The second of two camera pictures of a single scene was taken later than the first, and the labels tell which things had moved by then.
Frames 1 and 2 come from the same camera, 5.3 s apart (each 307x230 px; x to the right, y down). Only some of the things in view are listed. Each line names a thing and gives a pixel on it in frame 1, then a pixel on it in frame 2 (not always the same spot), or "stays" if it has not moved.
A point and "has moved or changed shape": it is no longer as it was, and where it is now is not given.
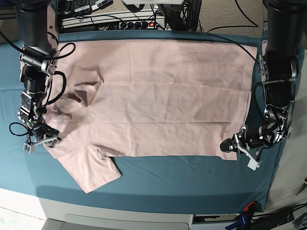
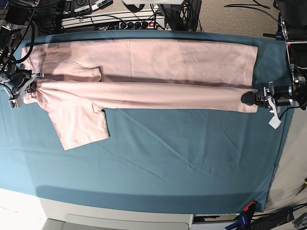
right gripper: x=262 y=136 -> x=282 y=95
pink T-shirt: x=129 y=97 has moved or changed shape
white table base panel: x=61 y=215 stays
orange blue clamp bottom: x=244 y=221 stays
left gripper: x=45 y=134 -> x=23 y=78
